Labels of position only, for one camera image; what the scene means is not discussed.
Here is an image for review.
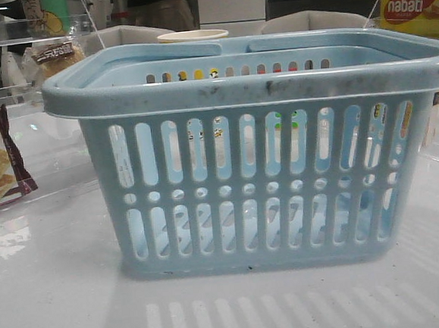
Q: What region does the cream paper cup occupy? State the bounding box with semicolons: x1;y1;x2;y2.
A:
157;29;229;44

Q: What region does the clear acrylic shelf left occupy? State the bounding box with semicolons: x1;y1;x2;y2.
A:
0;14;94;106

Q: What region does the packaged bread with brown label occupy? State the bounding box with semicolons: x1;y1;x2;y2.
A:
21;41;86;88

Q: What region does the grey chair right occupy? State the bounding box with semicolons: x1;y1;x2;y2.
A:
261;10;368;34

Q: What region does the green yellow cartoon package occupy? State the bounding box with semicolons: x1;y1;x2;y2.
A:
20;0;69;37

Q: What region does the light blue plastic basket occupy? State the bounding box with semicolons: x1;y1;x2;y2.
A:
42;29;439;276

